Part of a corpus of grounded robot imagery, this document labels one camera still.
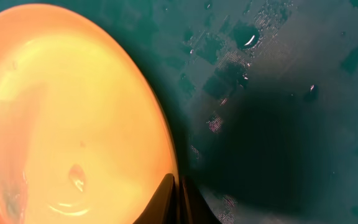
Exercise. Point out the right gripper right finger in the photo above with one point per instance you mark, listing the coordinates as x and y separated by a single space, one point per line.
193 207

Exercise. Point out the teal plastic tray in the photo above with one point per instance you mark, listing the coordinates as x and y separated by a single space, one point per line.
261 97

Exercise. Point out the yellow-green plate top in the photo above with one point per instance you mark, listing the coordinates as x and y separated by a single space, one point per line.
83 138

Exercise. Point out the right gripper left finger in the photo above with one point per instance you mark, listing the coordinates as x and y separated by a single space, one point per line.
162 207

